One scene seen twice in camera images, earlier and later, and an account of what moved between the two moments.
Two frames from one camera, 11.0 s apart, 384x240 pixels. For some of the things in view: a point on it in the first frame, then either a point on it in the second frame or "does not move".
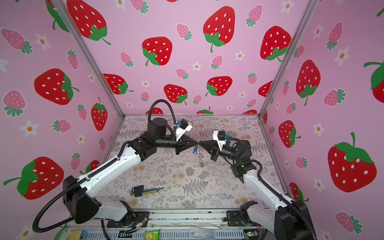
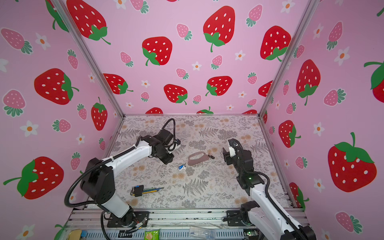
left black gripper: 183,147 → 170,159
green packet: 152,235 does not move
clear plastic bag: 200,232 does not move
